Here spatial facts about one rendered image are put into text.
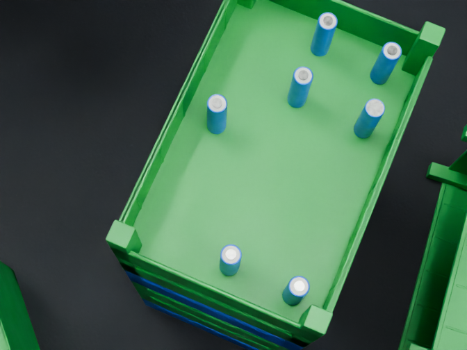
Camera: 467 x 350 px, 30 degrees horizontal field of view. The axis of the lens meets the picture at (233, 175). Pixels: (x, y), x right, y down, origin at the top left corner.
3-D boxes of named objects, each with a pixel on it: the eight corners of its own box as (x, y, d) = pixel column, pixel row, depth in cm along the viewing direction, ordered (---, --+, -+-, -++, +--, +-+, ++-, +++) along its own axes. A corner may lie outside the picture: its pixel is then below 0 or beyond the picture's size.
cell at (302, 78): (291, 87, 85) (297, 62, 79) (308, 94, 85) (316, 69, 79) (284, 103, 85) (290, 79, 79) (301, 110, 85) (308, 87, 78)
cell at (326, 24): (314, 37, 87) (322, 7, 80) (331, 44, 87) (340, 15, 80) (307, 52, 86) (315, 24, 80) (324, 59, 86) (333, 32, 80)
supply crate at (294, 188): (240, -13, 88) (242, -54, 81) (426, 62, 87) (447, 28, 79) (113, 255, 81) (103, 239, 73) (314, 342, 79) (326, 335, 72)
